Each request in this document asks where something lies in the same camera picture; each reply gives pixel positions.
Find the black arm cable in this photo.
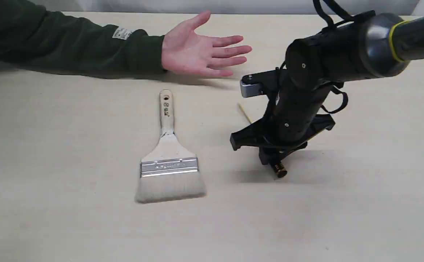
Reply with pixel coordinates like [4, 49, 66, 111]
[312, 0, 354, 114]

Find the wide paintbrush with pale handle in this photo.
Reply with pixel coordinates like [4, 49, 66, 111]
[135, 89, 207, 204]

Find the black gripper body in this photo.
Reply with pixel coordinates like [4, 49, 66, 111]
[230, 114, 335, 166]

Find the dark green sleeved forearm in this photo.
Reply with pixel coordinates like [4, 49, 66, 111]
[0, 0, 164, 74]

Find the open human hand palm up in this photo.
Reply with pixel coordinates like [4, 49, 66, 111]
[161, 11, 252, 78]

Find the black orange precision screwdriver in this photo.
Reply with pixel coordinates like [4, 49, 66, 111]
[237, 103, 287, 180]

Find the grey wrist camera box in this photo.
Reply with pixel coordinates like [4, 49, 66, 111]
[240, 69, 279, 98]

